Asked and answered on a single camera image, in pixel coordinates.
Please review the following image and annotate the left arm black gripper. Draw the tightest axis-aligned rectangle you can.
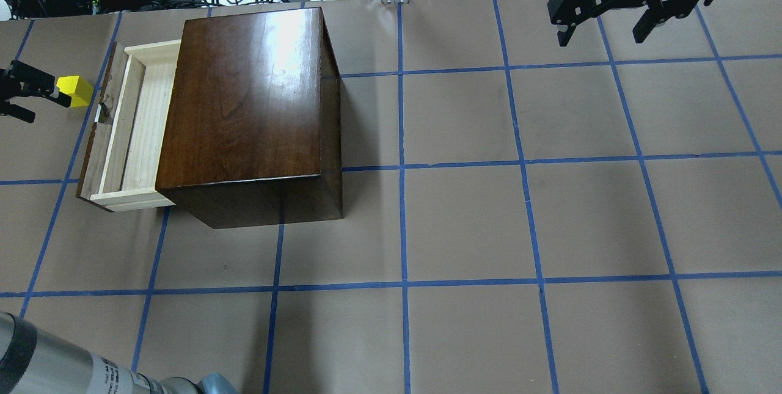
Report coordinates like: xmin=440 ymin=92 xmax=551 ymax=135
xmin=1 ymin=62 xmax=72 ymax=123

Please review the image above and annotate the light wood drawer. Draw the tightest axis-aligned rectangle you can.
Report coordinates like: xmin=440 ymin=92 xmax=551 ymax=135
xmin=76 ymin=40 xmax=181 ymax=211

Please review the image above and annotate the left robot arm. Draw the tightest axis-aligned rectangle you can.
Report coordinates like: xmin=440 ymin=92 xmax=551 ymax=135
xmin=1 ymin=60 xmax=237 ymax=393

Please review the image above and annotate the yellow block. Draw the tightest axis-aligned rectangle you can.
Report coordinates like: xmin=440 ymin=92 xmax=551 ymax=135
xmin=56 ymin=76 xmax=95 ymax=108

